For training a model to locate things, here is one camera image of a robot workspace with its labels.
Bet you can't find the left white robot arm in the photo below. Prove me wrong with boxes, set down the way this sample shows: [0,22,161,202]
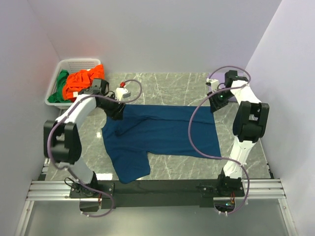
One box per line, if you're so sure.
[44,79,130,198]

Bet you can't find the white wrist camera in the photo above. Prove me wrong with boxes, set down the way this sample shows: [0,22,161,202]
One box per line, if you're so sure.
[206,78,220,92]
[115,82,131,101]

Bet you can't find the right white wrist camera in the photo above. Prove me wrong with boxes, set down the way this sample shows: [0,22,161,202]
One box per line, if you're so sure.
[206,78,220,92]

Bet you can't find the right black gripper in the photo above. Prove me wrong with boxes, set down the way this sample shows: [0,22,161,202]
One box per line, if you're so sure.
[207,88,234,114]

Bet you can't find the folded purple t shirt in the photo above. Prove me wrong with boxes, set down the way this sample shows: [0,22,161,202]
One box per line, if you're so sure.
[206,70,238,107]

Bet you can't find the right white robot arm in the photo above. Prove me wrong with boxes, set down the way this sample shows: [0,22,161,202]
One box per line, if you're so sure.
[206,70,270,196]

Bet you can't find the white plastic laundry basket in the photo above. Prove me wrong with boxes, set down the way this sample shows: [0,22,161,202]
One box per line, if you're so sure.
[45,59,105,109]

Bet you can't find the orange t shirt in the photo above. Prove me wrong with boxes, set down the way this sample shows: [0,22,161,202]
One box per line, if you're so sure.
[62,64,105,102]

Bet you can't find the green t shirt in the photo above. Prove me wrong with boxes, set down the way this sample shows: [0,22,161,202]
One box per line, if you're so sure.
[47,70,71,103]

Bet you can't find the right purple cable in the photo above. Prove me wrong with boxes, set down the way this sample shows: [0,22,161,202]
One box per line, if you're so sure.
[188,65,252,218]

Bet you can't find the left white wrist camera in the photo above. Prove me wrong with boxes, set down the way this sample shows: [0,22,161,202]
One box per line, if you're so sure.
[115,82,131,101]

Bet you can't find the blue t shirt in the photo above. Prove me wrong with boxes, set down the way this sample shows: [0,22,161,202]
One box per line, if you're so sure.
[102,104,221,183]

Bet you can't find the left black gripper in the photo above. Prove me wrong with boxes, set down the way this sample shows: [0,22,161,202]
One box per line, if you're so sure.
[98,93,126,121]

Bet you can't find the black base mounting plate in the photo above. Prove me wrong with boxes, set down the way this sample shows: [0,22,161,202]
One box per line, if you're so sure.
[69,179,246,212]

